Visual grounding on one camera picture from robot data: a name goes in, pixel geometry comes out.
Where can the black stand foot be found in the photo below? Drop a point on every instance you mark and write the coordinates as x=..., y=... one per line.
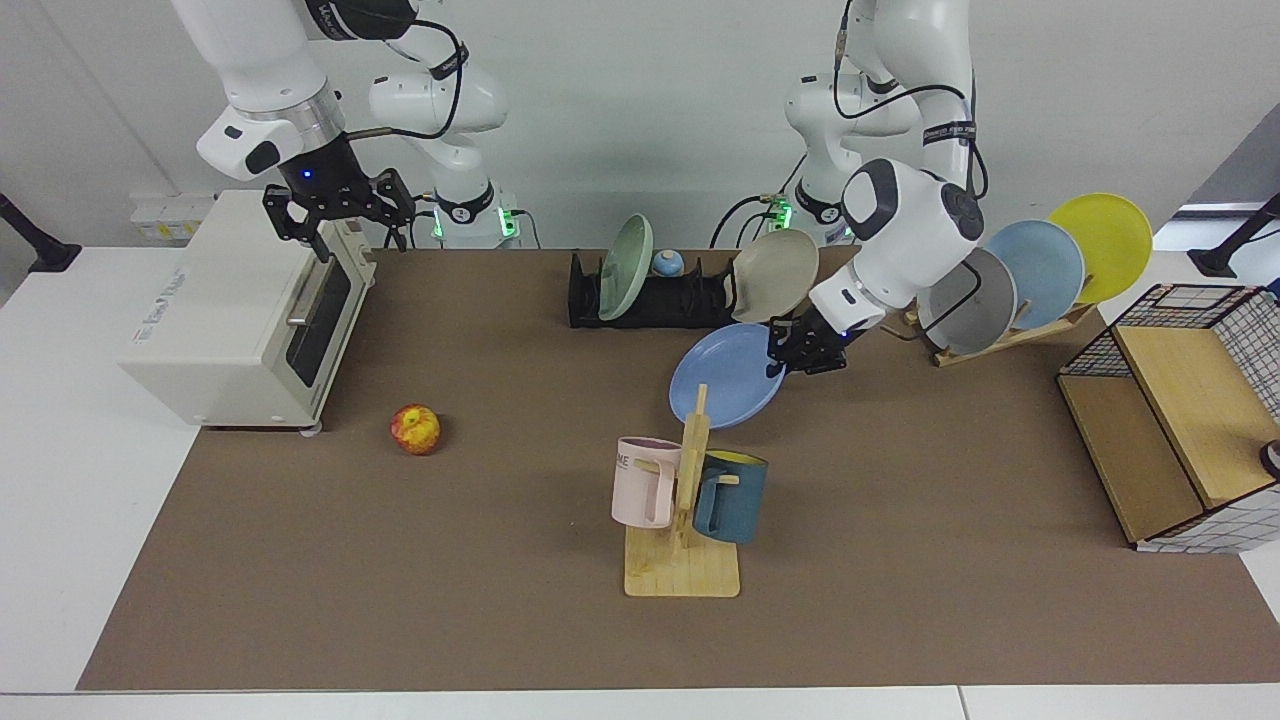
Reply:
x=45, y=255
x=1220, y=262

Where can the brown table cloth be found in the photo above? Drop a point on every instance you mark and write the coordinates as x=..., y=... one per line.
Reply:
x=400, y=600

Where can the wooden plate rack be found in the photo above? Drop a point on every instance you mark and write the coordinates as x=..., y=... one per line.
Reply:
x=1010, y=340

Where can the small blue round thing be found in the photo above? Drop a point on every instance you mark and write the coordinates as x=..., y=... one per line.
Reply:
x=668, y=263

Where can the white wall socket box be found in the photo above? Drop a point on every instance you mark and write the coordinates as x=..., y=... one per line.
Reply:
x=170, y=218

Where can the beige plate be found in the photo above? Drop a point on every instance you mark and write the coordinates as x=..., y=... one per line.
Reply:
x=775, y=275

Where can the yellow plate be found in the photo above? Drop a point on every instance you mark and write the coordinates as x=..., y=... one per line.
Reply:
x=1105, y=240

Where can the black dish rack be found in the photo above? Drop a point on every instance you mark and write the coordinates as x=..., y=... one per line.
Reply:
x=680, y=300

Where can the grey plate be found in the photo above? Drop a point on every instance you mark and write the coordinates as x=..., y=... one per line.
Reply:
x=975, y=310

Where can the pale green plate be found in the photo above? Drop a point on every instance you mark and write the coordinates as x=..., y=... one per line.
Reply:
x=625, y=265

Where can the dark teal mug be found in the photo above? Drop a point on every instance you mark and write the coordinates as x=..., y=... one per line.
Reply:
x=735, y=505

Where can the wooden cup stand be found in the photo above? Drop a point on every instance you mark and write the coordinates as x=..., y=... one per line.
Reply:
x=680, y=575

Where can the pale toaster oven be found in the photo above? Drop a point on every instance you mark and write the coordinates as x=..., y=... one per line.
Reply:
x=230, y=300

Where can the light blue plate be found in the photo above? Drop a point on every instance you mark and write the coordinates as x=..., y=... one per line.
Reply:
x=1040, y=270

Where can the pink mug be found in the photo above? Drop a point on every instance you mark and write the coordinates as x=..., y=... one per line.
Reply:
x=640, y=485

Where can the red yellow apple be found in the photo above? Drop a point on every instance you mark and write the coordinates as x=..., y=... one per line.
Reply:
x=415, y=430

